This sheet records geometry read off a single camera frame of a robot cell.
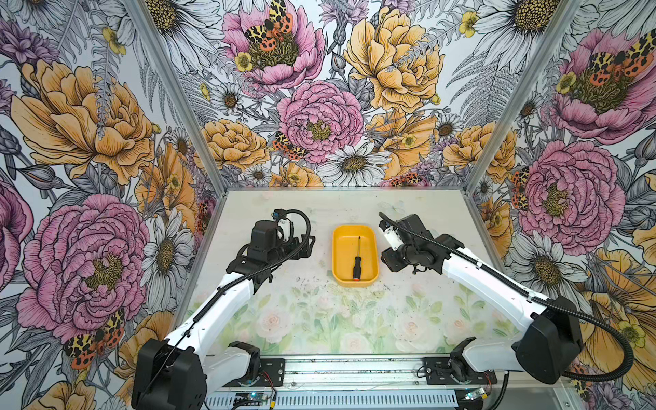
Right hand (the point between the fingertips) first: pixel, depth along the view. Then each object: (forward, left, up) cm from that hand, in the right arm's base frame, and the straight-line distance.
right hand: (391, 261), depth 82 cm
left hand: (+5, +28, +3) cm, 29 cm away
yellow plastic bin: (+14, +14, -14) cm, 24 cm away
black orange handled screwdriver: (+5, +10, -12) cm, 16 cm away
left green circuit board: (-33, +42, -13) cm, 55 cm away
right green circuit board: (-34, -19, -15) cm, 42 cm away
